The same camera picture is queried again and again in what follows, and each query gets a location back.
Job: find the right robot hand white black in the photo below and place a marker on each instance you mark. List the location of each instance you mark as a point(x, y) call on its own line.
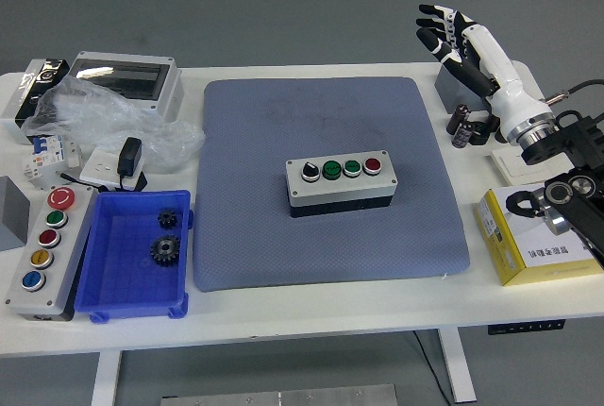
point(500, 71)

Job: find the four-button grey control box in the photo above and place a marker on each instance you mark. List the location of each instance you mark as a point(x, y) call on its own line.
point(340, 189)

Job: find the five-button grey control box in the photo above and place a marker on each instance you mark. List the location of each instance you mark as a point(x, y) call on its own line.
point(71, 255)

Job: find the grey square base block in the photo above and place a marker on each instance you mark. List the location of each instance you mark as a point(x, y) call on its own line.
point(448, 87)

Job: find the yellow white product box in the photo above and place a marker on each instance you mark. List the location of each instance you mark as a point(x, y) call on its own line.
point(519, 255)

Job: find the black table control panel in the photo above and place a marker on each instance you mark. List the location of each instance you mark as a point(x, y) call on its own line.
point(526, 326)

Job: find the white table leg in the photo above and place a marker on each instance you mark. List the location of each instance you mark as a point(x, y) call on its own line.
point(458, 368)
point(106, 377)

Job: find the grey-blue fabric mat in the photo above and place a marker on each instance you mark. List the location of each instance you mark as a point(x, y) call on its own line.
point(259, 259)

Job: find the grey distribution box dark window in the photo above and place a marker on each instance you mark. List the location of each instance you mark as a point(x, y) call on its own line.
point(165, 85)

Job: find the small black gear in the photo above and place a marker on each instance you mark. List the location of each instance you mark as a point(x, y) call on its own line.
point(167, 218)

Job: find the large black gear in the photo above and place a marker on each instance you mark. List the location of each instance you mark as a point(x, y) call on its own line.
point(165, 250)

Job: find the black power adapter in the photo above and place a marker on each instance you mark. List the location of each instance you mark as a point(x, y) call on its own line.
point(129, 156)

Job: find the grey metal floor plate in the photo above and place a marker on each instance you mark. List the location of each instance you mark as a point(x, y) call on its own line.
point(283, 396)

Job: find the clear plastic bag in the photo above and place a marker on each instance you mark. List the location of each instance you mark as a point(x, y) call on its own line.
point(94, 113)

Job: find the blue plastic bin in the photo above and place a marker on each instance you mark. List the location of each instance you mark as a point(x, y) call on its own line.
point(122, 283)

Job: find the white circuit breaker blue lever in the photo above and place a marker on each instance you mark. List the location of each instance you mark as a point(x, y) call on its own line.
point(47, 151)

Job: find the white box with mirror panel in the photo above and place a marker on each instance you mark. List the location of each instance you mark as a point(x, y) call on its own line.
point(9, 118)

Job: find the grey metal block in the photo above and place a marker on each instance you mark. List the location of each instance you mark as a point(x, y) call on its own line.
point(11, 212)

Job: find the white wall switch plate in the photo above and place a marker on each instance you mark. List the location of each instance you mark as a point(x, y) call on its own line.
point(509, 167)

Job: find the white wall socket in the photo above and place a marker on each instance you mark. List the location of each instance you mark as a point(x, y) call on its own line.
point(99, 167)

